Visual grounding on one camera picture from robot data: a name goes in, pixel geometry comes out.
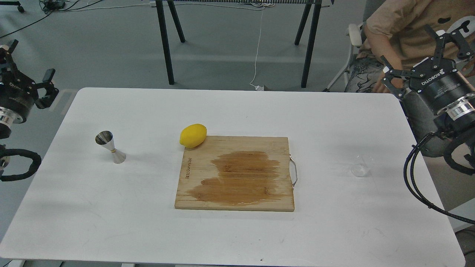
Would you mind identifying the yellow lemon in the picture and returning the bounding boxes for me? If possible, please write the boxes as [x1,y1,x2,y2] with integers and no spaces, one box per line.
[179,123,207,148]

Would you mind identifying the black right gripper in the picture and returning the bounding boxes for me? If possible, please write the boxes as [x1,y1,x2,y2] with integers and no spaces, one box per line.
[379,24,475,115]

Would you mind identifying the steel double jigger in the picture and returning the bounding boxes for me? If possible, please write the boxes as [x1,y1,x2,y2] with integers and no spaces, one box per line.
[95,131,126,164]

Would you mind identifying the clear plastic measuring cup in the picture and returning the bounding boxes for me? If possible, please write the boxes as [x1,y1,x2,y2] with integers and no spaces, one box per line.
[350,154,374,178]

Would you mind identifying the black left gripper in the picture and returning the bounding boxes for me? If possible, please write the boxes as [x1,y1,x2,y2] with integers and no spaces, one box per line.
[0,39,59,124]

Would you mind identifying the black trestle table legs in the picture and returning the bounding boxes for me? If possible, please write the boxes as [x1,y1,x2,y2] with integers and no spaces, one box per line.
[150,0,326,88]

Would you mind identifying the person in brown shirt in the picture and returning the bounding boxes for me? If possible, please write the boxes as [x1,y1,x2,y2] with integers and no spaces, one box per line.
[345,0,474,93]

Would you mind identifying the grey office chair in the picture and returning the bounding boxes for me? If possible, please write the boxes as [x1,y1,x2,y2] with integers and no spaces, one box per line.
[323,22,366,92]

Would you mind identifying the wooden cutting board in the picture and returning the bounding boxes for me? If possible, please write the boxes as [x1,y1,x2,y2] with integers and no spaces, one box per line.
[174,136,295,212]

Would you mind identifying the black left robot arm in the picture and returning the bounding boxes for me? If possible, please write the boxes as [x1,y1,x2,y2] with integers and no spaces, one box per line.
[0,39,59,181]

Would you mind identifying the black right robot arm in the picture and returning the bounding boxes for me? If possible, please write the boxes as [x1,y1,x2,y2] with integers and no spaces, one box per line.
[381,25,475,175]

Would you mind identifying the white power cable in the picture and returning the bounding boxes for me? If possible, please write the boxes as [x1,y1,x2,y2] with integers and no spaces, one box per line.
[59,0,277,92]

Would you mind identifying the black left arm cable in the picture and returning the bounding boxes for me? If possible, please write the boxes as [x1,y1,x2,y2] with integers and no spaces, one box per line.
[0,145,42,182]

